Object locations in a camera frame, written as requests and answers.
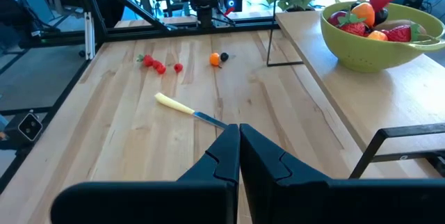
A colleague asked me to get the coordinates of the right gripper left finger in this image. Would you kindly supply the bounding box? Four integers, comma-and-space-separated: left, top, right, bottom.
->
175, 122, 241, 224

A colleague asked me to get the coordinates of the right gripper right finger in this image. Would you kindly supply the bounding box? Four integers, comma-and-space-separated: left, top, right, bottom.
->
241, 124, 331, 224

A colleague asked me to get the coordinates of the green plastic colander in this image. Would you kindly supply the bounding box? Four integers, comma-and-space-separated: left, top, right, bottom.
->
319, 0, 445, 74

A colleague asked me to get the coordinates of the dark red pomegranate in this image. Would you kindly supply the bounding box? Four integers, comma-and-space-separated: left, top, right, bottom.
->
327, 10, 348, 27

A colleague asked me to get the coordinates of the yellow orange pear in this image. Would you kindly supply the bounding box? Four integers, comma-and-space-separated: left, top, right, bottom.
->
350, 1, 376, 27

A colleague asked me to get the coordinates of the large red strawberry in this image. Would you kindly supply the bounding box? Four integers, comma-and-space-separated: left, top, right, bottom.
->
382, 24, 421, 43

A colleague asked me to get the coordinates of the dark round plum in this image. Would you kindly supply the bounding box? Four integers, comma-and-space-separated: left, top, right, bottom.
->
374, 7, 389, 26

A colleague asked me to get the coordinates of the brown green kiwi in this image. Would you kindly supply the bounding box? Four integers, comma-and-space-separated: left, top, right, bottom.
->
375, 19, 428, 37

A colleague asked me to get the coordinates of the knife with cream handle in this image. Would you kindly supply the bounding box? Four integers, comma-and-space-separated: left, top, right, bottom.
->
154, 92, 229, 130

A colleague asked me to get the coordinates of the wooden shelf with black frame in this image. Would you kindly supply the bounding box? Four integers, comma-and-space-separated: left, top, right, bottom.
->
266, 0, 445, 179

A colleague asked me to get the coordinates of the black box with blue ring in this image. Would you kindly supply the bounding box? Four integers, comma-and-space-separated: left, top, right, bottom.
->
222, 0, 243, 13

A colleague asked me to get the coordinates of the white metal bracket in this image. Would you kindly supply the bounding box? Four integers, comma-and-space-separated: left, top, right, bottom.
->
83, 10, 95, 61

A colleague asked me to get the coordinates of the small black camera box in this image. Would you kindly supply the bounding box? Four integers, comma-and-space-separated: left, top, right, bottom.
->
3, 111, 45, 148

